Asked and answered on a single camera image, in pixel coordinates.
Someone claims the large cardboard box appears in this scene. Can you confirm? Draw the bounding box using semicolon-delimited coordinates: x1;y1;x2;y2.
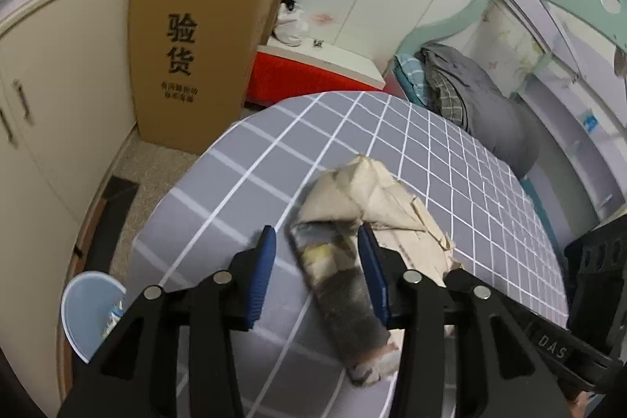
128;0;286;156

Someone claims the grey duvet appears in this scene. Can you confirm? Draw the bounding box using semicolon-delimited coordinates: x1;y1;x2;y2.
420;43;542;179

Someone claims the red storage box white lid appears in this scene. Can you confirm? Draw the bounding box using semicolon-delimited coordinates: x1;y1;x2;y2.
245;40;385;108

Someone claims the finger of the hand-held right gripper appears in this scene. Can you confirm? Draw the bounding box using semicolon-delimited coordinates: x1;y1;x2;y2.
443;268;535;340

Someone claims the white plastic bag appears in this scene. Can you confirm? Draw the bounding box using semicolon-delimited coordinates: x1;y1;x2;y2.
272;9;310;47

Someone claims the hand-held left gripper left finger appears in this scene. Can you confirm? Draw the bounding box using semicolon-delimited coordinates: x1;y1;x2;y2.
56;225;277;418

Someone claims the paper wrapper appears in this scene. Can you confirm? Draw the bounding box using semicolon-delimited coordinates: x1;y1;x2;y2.
289;155;464;387

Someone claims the lilac bed shelf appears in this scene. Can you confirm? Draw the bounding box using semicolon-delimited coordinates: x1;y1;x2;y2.
529;70;627;223

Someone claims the white low cabinet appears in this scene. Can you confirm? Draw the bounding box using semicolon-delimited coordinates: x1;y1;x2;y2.
0;0;140;282

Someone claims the grey checked tablecloth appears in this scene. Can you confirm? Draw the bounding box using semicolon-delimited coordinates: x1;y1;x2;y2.
132;91;570;418

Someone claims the metal cabinet handle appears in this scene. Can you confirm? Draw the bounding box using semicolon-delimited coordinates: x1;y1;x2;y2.
0;107;18;147
12;79;35;125

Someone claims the light blue checked pillow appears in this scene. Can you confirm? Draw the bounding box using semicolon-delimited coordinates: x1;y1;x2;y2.
394;52;434;108

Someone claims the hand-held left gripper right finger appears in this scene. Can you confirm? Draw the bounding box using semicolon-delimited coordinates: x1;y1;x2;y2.
357;224;556;418

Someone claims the light blue plastic bin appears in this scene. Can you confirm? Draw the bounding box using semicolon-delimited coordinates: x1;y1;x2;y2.
61;271;127;365

